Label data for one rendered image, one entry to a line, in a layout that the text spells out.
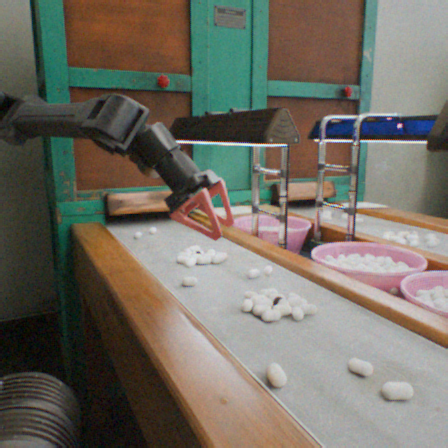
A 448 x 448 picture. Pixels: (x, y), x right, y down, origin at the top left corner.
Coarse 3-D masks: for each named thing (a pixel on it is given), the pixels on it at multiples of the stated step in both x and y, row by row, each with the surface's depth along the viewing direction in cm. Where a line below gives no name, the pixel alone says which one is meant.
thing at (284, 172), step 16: (208, 112) 113; (224, 112) 115; (256, 160) 122; (288, 160) 108; (256, 176) 123; (288, 176) 109; (256, 192) 124; (288, 192) 110; (256, 208) 124; (256, 224) 126
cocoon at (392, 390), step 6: (384, 384) 52; (390, 384) 51; (396, 384) 51; (402, 384) 51; (408, 384) 51; (384, 390) 51; (390, 390) 51; (396, 390) 51; (402, 390) 51; (408, 390) 51; (390, 396) 51; (396, 396) 51; (402, 396) 51; (408, 396) 51
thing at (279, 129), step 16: (240, 112) 95; (256, 112) 88; (272, 112) 82; (288, 112) 81; (176, 128) 128; (192, 128) 117; (208, 128) 106; (224, 128) 98; (240, 128) 91; (256, 128) 85; (272, 128) 80; (288, 128) 81; (256, 144) 84; (272, 144) 81; (288, 144) 82
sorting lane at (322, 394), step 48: (144, 240) 129; (192, 240) 129; (192, 288) 89; (240, 288) 89; (288, 288) 89; (240, 336) 68; (288, 336) 68; (336, 336) 68; (384, 336) 68; (288, 384) 55; (336, 384) 55; (432, 384) 55; (336, 432) 46; (384, 432) 46; (432, 432) 46
